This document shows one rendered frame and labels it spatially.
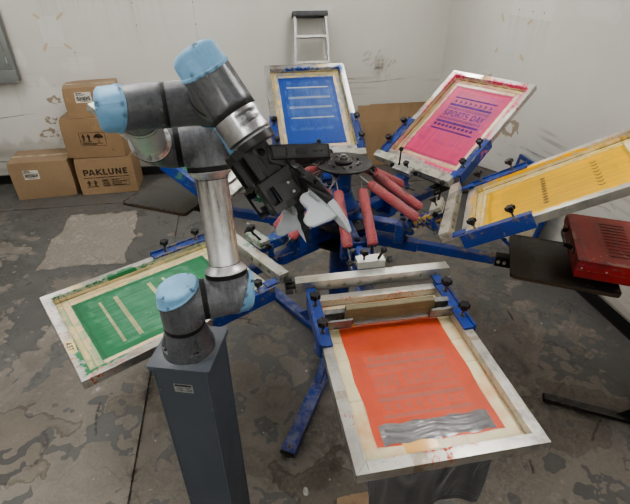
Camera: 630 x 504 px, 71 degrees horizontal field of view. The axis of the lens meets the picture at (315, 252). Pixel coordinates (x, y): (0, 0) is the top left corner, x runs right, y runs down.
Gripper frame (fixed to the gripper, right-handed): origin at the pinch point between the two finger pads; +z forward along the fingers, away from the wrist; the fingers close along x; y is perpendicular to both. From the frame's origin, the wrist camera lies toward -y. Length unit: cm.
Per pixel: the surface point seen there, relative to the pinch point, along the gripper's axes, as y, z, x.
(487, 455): -18, 86, -30
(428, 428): -14, 76, -44
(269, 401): 0, 96, -185
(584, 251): -127, 91, -54
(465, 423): -23, 82, -40
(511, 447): -24, 88, -27
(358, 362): -18, 59, -73
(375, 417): -5, 67, -55
